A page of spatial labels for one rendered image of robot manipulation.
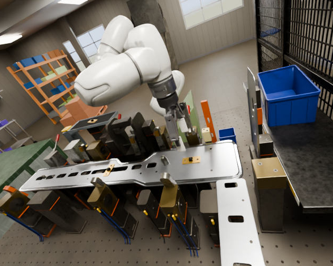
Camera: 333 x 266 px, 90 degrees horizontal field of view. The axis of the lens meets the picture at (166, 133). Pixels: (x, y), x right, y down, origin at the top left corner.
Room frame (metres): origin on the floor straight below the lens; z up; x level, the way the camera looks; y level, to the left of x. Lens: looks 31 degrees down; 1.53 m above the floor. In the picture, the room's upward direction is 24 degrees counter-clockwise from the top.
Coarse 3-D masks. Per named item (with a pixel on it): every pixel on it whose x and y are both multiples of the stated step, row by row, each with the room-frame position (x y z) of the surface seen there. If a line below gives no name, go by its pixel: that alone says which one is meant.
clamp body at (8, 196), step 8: (8, 192) 0.87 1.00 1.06; (16, 192) 0.84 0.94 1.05; (0, 200) 0.82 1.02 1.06; (8, 200) 0.80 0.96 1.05; (16, 200) 0.81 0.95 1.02; (24, 200) 0.83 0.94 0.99; (0, 208) 0.77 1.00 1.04; (8, 208) 0.77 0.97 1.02; (16, 208) 0.79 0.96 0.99; (24, 208) 0.80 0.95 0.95; (32, 208) 0.83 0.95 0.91; (8, 216) 0.77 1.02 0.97; (16, 216) 0.76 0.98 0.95; (24, 216) 0.78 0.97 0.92; (32, 216) 0.80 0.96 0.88; (40, 216) 0.82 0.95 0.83; (24, 224) 0.76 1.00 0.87; (32, 224) 0.77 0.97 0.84; (40, 224) 0.79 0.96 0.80; (48, 224) 0.81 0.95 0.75; (56, 224) 0.83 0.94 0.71; (40, 232) 0.77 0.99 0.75; (48, 232) 0.78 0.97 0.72; (40, 240) 0.76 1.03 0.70
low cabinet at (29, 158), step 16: (32, 144) 2.88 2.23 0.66; (48, 144) 2.67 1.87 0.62; (0, 160) 2.76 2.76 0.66; (16, 160) 2.44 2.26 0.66; (32, 160) 2.32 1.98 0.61; (0, 176) 2.12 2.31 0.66; (16, 176) 2.04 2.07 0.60; (0, 192) 1.81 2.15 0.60; (32, 192) 2.01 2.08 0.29; (0, 224) 1.56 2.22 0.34
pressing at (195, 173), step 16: (208, 144) 0.61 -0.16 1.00; (224, 144) 0.57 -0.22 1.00; (112, 160) 0.83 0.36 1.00; (144, 160) 0.70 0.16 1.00; (160, 160) 0.65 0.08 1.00; (176, 160) 0.60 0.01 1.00; (208, 160) 0.52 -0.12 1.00; (224, 160) 0.48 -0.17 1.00; (32, 176) 1.06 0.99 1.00; (64, 176) 0.88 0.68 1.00; (80, 176) 0.81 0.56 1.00; (96, 176) 0.74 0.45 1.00; (112, 176) 0.69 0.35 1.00; (128, 176) 0.63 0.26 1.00; (144, 176) 0.59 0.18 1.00; (176, 176) 0.51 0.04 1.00; (192, 176) 0.47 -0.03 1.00; (208, 176) 0.44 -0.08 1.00; (224, 176) 0.41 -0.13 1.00; (240, 176) 0.39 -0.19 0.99
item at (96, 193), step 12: (96, 192) 0.57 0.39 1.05; (108, 192) 0.58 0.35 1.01; (96, 204) 0.52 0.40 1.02; (108, 204) 0.54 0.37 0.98; (120, 204) 0.59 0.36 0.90; (108, 216) 0.52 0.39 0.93; (120, 216) 0.55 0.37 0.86; (132, 216) 0.59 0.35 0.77; (120, 228) 0.52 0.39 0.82; (132, 228) 0.55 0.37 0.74
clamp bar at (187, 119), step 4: (180, 104) 0.69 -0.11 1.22; (184, 104) 0.69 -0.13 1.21; (184, 108) 0.70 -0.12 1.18; (184, 112) 0.70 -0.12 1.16; (188, 112) 0.70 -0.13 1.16; (188, 116) 0.69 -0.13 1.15; (188, 120) 0.69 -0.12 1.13; (188, 124) 0.69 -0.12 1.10; (192, 128) 0.69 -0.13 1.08; (192, 132) 0.67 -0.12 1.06
